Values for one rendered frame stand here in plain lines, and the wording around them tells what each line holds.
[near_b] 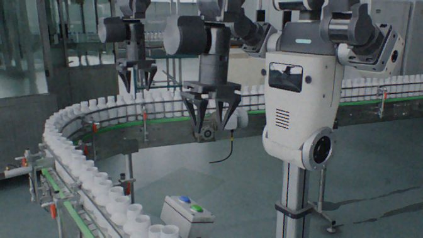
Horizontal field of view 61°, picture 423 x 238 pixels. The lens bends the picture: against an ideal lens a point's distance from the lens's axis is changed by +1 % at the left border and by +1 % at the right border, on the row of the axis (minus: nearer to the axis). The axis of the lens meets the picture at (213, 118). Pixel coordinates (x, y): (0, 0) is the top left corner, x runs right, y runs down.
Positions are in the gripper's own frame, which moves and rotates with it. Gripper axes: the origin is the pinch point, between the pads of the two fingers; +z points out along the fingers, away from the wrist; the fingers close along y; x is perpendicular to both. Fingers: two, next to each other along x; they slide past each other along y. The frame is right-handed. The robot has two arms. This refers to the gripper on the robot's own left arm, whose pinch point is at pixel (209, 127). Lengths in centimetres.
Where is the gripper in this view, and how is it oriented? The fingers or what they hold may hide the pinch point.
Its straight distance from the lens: 71.8
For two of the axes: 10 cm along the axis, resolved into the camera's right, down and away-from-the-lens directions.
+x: -5.9, -2.3, 7.7
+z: -0.7, 9.7, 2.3
